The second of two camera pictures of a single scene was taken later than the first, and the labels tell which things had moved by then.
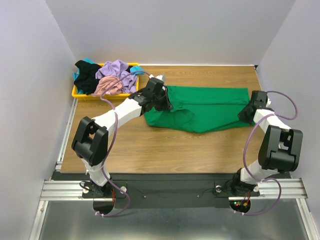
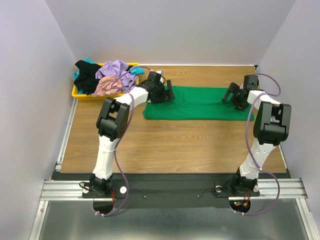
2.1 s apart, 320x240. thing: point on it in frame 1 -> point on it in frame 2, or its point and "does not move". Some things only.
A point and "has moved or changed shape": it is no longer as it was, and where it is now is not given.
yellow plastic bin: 80,96 does not move
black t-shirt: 86,81 does not move
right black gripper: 246,114 -> 234,93
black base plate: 165,190 does not move
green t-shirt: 201,109 has moved or changed shape
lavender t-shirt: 118,69 does not move
